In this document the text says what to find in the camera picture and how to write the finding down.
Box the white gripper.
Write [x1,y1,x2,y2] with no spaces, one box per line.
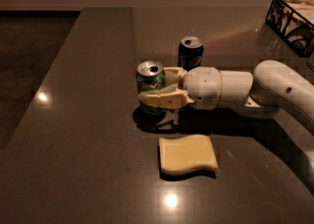
[138,67,222,110]

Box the green soda can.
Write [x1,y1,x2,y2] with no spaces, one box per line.
[135,60,166,116]

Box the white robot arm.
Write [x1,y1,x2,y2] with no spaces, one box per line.
[137,60,314,132]

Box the blue Pepsi can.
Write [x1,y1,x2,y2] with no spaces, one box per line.
[178,35,204,71]

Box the yellow wavy sponge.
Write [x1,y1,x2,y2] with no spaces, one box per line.
[159,135,219,176]

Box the black wire basket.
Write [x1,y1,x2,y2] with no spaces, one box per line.
[266,0,314,58]

